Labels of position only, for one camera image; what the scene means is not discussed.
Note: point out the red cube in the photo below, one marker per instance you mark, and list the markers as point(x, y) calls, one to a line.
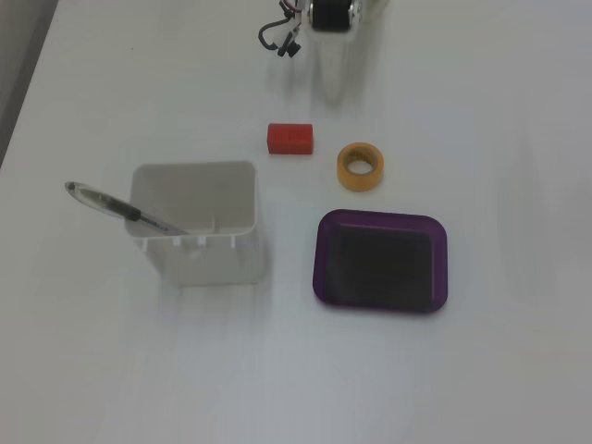
point(290, 139)

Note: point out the purple metal tray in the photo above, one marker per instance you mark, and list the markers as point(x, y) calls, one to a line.
point(381, 261)

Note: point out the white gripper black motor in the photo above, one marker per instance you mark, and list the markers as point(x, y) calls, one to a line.
point(331, 16)

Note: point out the black clear ballpoint pen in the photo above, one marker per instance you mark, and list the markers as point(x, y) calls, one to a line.
point(118, 206)

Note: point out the white rectangular box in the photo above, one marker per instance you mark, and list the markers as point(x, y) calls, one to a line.
point(203, 263)

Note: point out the yellow tape roll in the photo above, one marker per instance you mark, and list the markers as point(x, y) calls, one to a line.
point(361, 180)

